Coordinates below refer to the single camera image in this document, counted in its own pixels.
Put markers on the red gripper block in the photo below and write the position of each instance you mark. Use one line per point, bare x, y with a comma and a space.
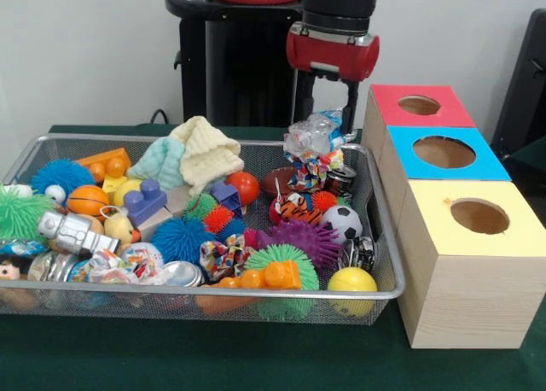
332, 54

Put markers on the clear mesh bin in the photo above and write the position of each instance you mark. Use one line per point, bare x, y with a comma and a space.
386, 254

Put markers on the wooden box with three holes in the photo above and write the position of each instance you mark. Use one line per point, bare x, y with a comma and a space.
469, 301

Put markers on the colourful patterned cloth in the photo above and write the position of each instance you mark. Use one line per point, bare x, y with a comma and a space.
315, 169

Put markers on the small soccer ball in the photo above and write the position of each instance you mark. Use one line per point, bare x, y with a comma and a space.
341, 222

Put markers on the cream knitted cloth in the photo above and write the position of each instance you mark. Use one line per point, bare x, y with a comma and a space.
205, 152

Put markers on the purple spiky ball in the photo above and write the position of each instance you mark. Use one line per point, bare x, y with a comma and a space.
303, 237

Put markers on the green spiky ball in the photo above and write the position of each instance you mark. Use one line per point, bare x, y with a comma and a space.
277, 254

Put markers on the yellow ball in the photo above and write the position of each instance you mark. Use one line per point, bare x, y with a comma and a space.
352, 280

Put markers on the orange toy block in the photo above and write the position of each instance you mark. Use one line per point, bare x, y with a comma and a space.
273, 276

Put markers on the black flat panel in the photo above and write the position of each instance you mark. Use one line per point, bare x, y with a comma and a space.
524, 88

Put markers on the blue spiky ball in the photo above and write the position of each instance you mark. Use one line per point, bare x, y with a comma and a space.
181, 237

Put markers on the dark green tablecloth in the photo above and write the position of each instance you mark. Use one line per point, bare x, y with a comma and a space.
531, 156
213, 357

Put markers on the small basketball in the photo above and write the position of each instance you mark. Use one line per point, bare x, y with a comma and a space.
87, 199

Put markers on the silver toy robot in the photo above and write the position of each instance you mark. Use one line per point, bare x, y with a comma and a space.
72, 233

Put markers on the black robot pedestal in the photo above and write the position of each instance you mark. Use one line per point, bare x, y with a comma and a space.
247, 66

